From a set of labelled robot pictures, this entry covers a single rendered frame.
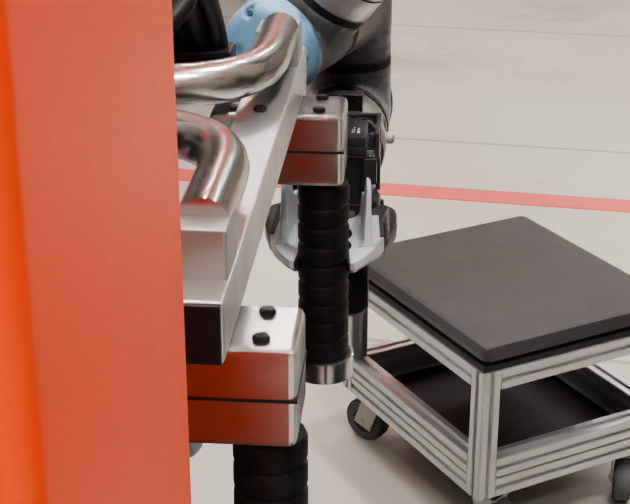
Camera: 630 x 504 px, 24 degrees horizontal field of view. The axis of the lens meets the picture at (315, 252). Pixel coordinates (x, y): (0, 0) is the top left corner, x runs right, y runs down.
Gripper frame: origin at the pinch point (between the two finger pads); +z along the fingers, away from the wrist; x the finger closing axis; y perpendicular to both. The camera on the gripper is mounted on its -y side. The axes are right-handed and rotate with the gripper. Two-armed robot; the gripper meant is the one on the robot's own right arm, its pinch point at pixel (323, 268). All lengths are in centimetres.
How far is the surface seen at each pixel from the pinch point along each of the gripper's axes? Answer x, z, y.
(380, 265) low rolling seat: 1, -113, -49
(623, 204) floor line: 54, -231, -83
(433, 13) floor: 9, -415, -83
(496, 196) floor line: 24, -234, -83
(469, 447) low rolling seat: 15, -88, -66
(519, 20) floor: 39, -407, -83
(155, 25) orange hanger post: 0, 59, 32
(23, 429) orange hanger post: 0, 72, 28
